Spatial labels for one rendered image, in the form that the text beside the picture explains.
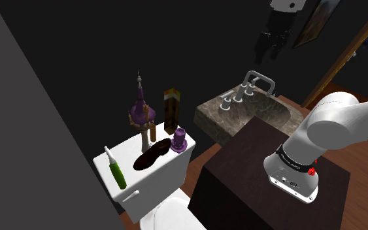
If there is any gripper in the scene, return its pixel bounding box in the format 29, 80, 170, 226
254, 10, 295, 66

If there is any wooden door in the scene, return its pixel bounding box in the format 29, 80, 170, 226
301, 0, 368, 109

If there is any marble sink with faucet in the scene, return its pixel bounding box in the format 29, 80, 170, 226
193, 71, 305, 146

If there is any brown block torch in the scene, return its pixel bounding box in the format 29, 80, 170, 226
163, 88, 181, 135

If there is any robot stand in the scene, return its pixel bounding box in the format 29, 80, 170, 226
187, 115, 351, 230

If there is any purple top hat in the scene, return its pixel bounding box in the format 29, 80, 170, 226
170, 127, 188, 154

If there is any purple tower figure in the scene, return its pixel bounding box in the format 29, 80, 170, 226
127, 71, 157, 153

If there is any dark brown shoe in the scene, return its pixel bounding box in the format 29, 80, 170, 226
133, 137, 173, 171

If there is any white toilet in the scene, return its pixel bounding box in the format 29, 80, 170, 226
92, 122, 207, 230

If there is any green and white electric toothbrush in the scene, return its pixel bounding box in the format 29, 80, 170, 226
103, 146, 127, 190

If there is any framed wall painting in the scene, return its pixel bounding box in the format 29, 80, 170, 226
293, 0, 343, 49

